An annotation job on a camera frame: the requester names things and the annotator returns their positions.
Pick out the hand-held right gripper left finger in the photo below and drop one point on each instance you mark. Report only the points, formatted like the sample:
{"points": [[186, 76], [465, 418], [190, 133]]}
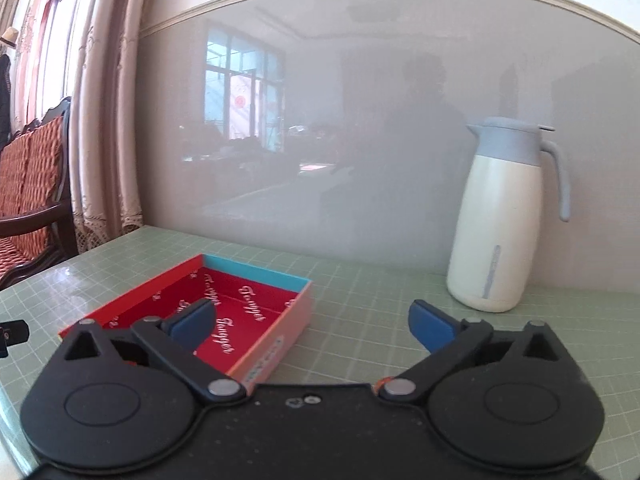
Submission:
{"points": [[192, 322]]}

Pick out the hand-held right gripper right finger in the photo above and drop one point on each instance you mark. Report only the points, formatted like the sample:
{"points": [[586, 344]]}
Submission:
{"points": [[430, 325]]}

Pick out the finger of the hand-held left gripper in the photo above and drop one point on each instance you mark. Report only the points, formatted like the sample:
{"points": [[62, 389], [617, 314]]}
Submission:
{"points": [[14, 332]]}

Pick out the red printed cardboard box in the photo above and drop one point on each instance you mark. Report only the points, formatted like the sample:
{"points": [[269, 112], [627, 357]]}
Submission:
{"points": [[250, 310]]}

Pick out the green grid cutting mat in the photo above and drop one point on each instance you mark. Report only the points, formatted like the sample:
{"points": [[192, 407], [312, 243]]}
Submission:
{"points": [[375, 300]]}

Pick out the white and blue thermos jug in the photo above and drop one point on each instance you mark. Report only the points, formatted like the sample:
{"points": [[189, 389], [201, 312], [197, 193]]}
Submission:
{"points": [[500, 220]]}

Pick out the wooden sofa with red cushions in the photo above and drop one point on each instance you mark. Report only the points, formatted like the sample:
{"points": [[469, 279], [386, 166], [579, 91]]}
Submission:
{"points": [[30, 170]]}

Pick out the pink embroidered curtain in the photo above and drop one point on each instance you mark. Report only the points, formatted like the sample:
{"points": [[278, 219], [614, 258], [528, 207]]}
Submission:
{"points": [[105, 110]]}

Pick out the dark hanging coat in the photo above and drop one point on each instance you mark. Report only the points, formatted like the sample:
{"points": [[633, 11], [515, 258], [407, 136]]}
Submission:
{"points": [[4, 100]]}

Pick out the straw hat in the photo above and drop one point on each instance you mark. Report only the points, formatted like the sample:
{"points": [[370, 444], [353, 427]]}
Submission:
{"points": [[9, 37]]}

